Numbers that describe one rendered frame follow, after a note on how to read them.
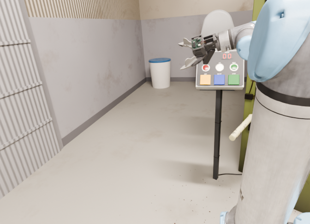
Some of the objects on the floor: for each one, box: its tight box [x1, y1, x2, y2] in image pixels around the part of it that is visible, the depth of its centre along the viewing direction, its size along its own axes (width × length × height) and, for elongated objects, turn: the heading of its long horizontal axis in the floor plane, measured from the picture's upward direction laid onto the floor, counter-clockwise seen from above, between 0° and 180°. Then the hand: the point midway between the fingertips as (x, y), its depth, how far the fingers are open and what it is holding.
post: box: [213, 90, 222, 180], centre depth 180 cm, size 4×4×108 cm
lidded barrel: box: [149, 58, 171, 89], centre depth 513 cm, size 55×55×67 cm
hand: (179, 57), depth 104 cm, fingers open, 14 cm apart
